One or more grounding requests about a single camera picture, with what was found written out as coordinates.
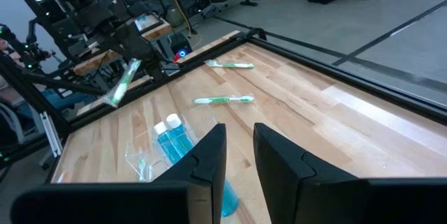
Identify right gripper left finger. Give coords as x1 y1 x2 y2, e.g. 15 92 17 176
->
10 123 227 224

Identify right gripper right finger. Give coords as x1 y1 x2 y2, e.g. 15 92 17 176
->
254 122 447 224

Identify blue mouthwash bottle white cap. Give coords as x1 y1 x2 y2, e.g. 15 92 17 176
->
166 112 195 158
221 178 240 218
153 121 182 165

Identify green toothbrush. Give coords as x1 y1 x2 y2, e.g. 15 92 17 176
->
193 94 255 105
204 59 255 70
100 58 142 109

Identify clear acrylic container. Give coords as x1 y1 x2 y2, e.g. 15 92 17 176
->
124 126 196 183

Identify black computer tower blue lights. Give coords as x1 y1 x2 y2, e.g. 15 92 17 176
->
170 32 193 63

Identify wooden workbench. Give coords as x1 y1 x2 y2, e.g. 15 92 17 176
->
72 13 174 77

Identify yellow cable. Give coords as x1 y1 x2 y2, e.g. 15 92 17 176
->
172 0 203 49

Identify white metal bracket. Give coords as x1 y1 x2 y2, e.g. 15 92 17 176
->
39 111 64 158

